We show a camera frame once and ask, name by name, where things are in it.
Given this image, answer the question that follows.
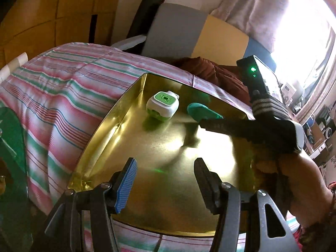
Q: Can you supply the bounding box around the person's right hand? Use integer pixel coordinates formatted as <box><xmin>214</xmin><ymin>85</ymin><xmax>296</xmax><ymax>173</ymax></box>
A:
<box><xmin>252</xmin><ymin>147</ymin><xmax>333</xmax><ymax>228</ymax></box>

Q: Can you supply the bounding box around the white box on shelf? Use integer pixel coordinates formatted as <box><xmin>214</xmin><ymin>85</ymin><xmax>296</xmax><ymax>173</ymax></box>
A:
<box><xmin>281</xmin><ymin>83</ymin><xmax>296</xmax><ymax>103</ymax></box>

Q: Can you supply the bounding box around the gold metal tray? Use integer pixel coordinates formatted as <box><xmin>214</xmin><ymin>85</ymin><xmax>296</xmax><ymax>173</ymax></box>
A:
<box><xmin>68</xmin><ymin>73</ymin><xmax>254</xmax><ymax>237</ymax></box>

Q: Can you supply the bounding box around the white plastic armrest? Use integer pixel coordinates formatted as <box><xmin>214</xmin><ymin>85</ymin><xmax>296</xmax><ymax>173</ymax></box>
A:
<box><xmin>111</xmin><ymin>35</ymin><xmax>146</xmax><ymax>51</ymax></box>

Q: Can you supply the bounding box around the white tube bottle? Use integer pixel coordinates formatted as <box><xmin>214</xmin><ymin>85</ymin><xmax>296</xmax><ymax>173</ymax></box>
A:
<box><xmin>0</xmin><ymin>52</ymin><xmax>28</xmax><ymax>83</ymax></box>

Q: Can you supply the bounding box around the black rolled mat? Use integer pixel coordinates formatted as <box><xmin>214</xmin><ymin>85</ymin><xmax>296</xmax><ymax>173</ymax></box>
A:
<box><xmin>126</xmin><ymin>0</ymin><xmax>165</xmax><ymax>38</ymax></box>

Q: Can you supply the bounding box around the white green plug-in device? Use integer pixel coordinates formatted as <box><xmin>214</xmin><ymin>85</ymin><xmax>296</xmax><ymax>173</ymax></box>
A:
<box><xmin>146</xmin><ymin>91</ymin><xmax>179</xmax><ymax>122</ymax></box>

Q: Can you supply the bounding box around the teal plastic flanged part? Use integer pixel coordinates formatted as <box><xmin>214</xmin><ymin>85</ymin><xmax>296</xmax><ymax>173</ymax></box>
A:
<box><xmin>187</xmin><ymin>102</ymin><xmax>223</xmax><ymax>122</ymax></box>

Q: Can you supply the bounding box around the green glass side table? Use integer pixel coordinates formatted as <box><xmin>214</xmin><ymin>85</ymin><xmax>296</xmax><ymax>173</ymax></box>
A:
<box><xmin>1</xmin><ymin>107</ymin><xmax>33</xmax><ymax>251</ymax></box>

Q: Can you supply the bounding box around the grey yellow blue headboard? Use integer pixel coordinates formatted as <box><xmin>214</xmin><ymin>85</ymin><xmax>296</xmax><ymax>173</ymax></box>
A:
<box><xmin>141</xmin><ymin>3</ymin><xmax>276</xmax><ymax>71</ymax></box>

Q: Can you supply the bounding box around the dark red pillow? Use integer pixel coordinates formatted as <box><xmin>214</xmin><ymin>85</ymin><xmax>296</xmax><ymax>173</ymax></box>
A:
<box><xmin>173</xmin><ymin>57</ymin><xmax>251</xmax><ymax>106</ymax></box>

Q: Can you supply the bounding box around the striped pink green bedspread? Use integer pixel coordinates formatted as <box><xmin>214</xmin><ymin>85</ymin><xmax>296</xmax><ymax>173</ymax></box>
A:
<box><xmin>1</xmin><ymin>43</ymin><xmax>252</xmax><ymax>251</ymax></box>

